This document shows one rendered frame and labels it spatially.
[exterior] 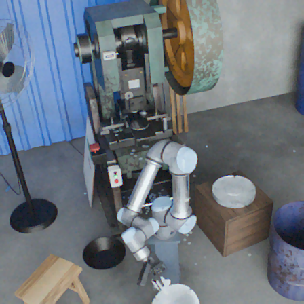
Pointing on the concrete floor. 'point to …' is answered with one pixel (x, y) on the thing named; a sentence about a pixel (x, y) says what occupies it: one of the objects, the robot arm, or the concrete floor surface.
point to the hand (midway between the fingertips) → (163, 293)
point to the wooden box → (233, 219)
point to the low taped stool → (51, 282)
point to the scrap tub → (288, 251)
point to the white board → (89, 160)
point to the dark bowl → (104, 253)
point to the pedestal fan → (19, 219)
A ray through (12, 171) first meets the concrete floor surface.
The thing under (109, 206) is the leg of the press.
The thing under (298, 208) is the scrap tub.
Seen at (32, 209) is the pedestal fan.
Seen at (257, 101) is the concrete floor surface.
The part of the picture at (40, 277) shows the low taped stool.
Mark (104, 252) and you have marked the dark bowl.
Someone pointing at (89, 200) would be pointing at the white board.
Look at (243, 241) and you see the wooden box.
